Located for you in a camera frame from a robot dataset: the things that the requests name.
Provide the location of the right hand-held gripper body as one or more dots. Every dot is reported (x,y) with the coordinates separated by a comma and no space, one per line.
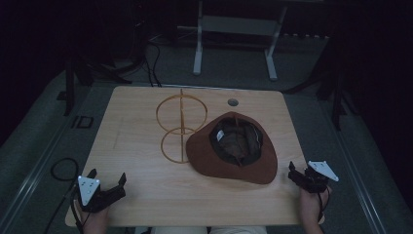
(314,182)

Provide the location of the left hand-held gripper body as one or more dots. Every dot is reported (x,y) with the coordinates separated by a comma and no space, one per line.
(88,191)

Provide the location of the brown felt hat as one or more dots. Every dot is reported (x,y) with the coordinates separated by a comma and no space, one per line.
(207,156)

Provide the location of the person's right hand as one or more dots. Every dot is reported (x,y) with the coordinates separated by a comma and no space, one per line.
(310,206)

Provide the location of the person's left hand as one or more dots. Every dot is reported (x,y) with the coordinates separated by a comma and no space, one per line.
(94,221)

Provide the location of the black metal stand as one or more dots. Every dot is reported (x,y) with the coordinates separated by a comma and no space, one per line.
(69,84)
(337,97)

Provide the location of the grey round table grommet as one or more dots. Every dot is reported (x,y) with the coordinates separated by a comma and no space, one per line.
(232,102)

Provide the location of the white power strip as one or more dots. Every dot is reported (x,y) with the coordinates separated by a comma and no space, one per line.
(305,35)

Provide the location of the black rectangular floor frame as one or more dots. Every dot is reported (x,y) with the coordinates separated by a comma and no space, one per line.
(82,122)

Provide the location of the white metal desk frame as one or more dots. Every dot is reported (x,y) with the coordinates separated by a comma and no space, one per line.
(233,25)

